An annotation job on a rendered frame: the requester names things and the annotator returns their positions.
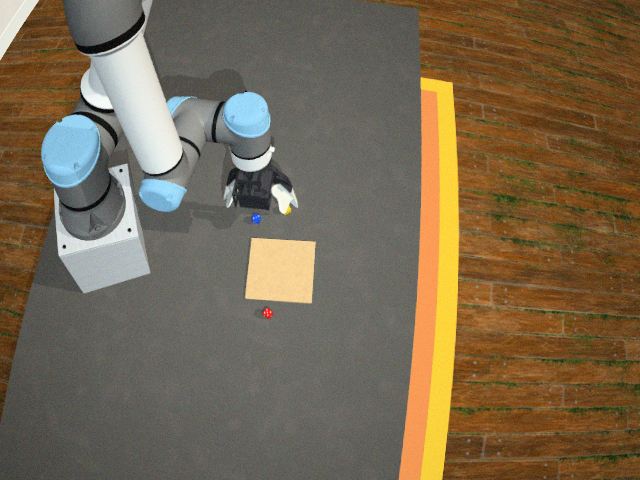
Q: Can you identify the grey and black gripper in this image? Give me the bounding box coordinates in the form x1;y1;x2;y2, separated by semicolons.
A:
224;159;298;214

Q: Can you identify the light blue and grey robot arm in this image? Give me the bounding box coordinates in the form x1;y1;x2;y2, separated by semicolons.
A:
41;0;275;241

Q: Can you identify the tan flat mat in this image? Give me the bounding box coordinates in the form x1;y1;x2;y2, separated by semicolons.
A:
245;238;316;304

